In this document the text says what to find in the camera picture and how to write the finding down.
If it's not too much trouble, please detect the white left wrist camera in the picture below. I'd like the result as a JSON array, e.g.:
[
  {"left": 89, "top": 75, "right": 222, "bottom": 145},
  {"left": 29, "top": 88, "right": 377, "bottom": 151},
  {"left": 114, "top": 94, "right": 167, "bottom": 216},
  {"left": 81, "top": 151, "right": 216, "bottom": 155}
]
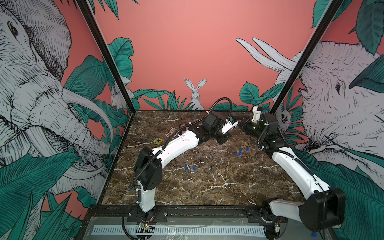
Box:
[{"left": 221, "top": 117, "right": 238, "bottom": 134}]

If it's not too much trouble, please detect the black frame post right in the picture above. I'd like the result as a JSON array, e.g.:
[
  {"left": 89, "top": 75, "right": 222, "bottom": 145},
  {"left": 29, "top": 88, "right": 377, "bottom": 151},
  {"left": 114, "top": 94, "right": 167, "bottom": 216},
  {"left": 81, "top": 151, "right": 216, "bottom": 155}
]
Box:
[{"left": 269, "top": 0, "right": 344, "bottom": 115}]

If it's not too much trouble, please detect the black frame post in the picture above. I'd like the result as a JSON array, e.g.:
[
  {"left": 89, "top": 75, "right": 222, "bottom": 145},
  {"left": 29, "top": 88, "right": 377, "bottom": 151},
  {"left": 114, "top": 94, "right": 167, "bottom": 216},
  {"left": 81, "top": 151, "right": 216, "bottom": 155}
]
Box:
[
  {"left": 269, "top": 0, "right": 344, "bottom": 115},
  {"left": 76, "top": 0, "right": 136, "bottom": 115}
]

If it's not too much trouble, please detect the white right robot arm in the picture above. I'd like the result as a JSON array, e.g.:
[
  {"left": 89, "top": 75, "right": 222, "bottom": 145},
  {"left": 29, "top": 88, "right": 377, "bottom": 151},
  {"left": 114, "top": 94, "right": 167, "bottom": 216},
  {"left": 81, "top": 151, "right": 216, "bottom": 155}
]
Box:
[{"left": 240, "top": 111, "right": 346, "bottom": 232}]

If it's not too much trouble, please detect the black frame post left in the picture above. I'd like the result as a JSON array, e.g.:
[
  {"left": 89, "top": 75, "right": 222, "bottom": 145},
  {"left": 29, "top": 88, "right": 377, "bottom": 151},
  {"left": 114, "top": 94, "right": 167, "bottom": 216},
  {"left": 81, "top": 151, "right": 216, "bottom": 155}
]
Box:
[{"left": 76, "top": 0, "right": 136, "bottom": 115}]

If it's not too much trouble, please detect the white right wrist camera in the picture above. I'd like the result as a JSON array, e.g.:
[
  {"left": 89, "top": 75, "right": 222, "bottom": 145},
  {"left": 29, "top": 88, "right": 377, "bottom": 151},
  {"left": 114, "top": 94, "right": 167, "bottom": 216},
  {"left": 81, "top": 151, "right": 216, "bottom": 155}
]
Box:
[{"left": 252, "top": 106, "right": 264, "bottom": 124}]

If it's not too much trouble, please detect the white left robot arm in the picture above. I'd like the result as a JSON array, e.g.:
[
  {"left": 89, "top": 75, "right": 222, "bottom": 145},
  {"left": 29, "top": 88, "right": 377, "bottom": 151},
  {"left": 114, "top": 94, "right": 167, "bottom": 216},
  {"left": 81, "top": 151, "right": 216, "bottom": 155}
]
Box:
[{"left": 129, "top": 112, "right": 239, "bottom": 214}]

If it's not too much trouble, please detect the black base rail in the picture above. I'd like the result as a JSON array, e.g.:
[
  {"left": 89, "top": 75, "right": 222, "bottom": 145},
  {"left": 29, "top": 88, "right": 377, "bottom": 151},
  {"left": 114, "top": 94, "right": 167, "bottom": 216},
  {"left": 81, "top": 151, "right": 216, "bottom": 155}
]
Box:
[{"left": 86, "top": 204, "right": 326, "bottom": 224}]

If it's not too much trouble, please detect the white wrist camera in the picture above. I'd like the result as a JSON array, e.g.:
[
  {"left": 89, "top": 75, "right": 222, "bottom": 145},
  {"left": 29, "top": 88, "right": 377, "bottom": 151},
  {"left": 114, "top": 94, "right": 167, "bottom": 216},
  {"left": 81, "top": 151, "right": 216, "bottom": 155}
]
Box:
[
  {"left": 252, "top": 106, "right": 264, "bottom": 124},
  {"left": 221, "top": 117, "right": 238, "bottom": 134}
]

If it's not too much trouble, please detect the white slotted cable duct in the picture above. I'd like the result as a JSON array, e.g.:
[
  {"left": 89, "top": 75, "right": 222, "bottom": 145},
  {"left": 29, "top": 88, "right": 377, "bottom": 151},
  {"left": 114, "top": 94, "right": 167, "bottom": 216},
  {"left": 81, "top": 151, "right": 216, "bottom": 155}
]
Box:
[{"left": 91, "top": 225, "right": 265, "bottom": 237}]

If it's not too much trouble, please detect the clear test tube blue stopper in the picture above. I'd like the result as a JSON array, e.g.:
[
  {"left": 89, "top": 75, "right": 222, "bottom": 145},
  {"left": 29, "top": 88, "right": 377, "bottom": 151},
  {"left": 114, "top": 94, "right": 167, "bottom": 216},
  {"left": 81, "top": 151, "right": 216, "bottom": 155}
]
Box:
[
  {"left": 176, "top": 154, "right": 189, "bottom": 170},
  {"left": 184, "top": 154, "right": 196, "bottom": 172}
]

